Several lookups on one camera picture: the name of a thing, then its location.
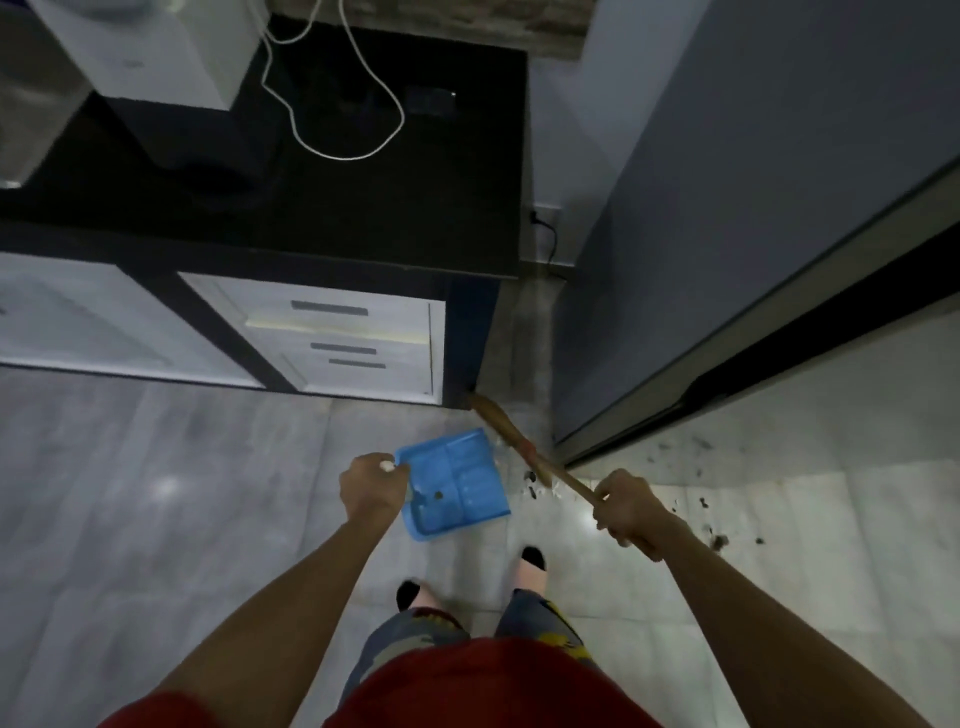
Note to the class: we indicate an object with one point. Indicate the person's black sock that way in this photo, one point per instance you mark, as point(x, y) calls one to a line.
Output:
point(407, 592)
point(532, 556)

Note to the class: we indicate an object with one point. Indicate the white box appliance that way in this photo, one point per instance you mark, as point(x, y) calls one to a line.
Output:
point(165, 52)

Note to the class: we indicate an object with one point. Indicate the person's left black sock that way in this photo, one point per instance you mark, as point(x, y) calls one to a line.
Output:
point(407, 592)

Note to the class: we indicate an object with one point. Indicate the blue plastic dustpan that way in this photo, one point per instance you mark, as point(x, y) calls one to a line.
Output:
point(457, 480)

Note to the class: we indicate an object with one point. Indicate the white cabinet black countertop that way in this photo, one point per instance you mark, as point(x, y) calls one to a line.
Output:
point(420, 210)

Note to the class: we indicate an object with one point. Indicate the person's pink slipper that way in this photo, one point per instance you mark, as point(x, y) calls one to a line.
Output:
point(534, 581)
point(427, 598)

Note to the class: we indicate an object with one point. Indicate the person's right black sock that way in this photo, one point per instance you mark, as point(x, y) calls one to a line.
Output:
point(532, 556)

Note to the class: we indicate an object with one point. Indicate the white wall socket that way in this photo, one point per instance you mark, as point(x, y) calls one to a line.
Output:
point(549, 214)

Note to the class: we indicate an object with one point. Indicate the pile of swept debris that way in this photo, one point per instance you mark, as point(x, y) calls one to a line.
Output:
point(718, 541)

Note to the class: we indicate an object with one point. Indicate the person's right forearm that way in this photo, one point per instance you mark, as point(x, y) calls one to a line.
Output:
point(750, 622)

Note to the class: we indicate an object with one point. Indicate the person's right hand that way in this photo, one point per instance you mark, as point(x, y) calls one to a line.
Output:
point(634, 514)

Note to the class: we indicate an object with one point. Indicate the patched blue jeans shorts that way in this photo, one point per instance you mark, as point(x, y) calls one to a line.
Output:
point(390, 637)

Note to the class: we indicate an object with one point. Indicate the grey refrigerator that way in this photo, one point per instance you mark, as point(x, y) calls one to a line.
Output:
point(750, 187)

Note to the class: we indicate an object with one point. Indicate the person's right pink slipper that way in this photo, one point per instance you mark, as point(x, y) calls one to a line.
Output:
point(534, 581)

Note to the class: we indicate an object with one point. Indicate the person's left forearm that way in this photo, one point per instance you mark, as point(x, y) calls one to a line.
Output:
point(300, 600)

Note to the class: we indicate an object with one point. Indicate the person's left pink slipper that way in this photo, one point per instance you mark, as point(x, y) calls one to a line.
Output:
point(427, 598)

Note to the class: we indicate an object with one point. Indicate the person's left hand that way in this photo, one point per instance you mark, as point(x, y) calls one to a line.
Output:
point(373, 487)

